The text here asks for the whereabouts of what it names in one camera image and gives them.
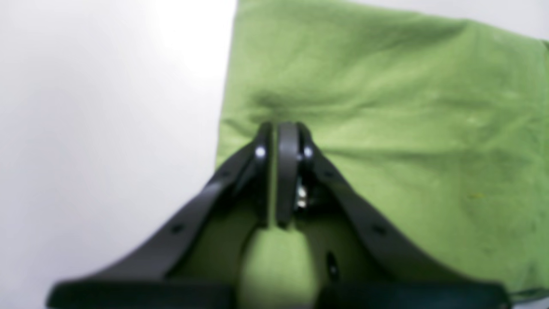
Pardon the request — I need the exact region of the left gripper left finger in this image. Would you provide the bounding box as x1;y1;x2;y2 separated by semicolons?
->
46;122;272;309

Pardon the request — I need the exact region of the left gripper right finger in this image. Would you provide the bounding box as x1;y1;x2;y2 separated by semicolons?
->
277;122;512;309

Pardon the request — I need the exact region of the green T-shirt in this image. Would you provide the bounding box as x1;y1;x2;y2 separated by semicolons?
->
217;0;548;303

